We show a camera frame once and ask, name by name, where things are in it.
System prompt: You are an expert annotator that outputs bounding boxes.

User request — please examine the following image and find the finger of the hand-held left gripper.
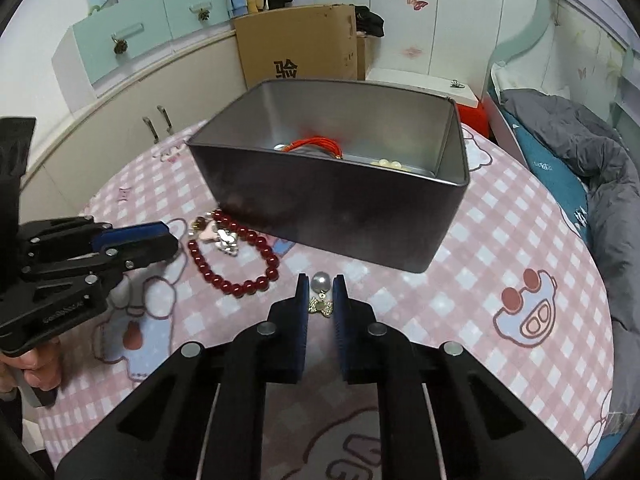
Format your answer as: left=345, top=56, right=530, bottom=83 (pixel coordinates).
left=20, top=233, right=180, bottom=293
left=17, top=216, right=173, bottom=261

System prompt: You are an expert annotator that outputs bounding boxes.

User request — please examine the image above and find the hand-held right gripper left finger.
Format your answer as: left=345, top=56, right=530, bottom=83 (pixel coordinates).
left=55, top=272, right=308, bottom=480

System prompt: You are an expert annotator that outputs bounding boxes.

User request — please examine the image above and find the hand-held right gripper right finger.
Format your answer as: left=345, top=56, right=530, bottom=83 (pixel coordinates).
left=331, top=274, right=586, bottom=480

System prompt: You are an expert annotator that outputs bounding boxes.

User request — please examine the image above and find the pearl bow earring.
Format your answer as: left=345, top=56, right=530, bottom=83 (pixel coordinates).
left=307, top=272, right=334, bottom=319

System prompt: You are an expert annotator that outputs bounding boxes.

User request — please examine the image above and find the dark red bead bracelet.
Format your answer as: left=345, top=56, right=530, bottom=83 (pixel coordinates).
left=187, top=209, right=281, bottom=299

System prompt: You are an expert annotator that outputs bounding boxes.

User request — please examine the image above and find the grey metal tin box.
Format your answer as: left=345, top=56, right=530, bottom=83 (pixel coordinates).
left=186, top=78, right=471, bottom=275

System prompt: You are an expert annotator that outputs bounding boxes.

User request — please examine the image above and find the red cord bracelet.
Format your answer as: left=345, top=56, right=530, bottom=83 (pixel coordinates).
left=282, top=135, right=346, bottom=161

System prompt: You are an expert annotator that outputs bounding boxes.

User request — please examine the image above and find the pink checkered tablecloth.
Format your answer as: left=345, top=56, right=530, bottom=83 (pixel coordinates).
left=37, top=120, right=616, bottom=480

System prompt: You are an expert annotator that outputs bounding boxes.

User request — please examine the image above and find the white low cabinet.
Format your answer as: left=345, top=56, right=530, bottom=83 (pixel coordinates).
left=20, top=34, right=251, bottom=207

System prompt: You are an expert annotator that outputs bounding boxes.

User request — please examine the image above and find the teal drawer cabinet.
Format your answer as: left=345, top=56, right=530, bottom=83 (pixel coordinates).
left=52, top=0, right=236, bottom=99

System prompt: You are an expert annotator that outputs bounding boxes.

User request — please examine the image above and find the red stool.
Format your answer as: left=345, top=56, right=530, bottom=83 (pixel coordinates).
left=451, top=100, right=489, bottom=137

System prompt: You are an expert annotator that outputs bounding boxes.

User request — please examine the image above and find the white board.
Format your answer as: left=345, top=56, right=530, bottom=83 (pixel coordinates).
left=367, top=67, right=484, bottom=109

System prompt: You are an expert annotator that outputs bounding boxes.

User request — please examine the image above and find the tall cardboard box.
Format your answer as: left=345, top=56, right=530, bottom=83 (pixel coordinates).
left=234, top=4, right=359, bottom=92

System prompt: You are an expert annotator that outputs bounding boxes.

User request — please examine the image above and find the small cardboard box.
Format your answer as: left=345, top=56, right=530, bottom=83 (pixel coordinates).
left=356, top=35, right=376, bottom=81

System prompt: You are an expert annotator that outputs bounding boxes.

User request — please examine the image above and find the teal bedsheet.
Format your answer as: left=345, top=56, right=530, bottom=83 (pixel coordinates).
left=494, top=79, right=592, bottom=242

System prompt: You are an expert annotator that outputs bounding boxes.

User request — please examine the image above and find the black cloth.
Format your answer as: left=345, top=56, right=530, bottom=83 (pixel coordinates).
left=354, top=5, right=386, bottom=39

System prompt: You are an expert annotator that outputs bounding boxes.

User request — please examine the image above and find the grey duvet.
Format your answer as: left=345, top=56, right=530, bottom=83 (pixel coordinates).
left=500, top=88, right=640, bottom=432

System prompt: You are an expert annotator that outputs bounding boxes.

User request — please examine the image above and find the white wardrobe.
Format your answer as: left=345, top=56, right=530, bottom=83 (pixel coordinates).
left=294, top=0, right=544, bottom=92

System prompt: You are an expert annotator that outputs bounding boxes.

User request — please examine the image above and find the teal bunk bed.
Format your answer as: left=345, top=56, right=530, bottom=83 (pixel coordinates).
left=482, top=0, right=640, bottom=162

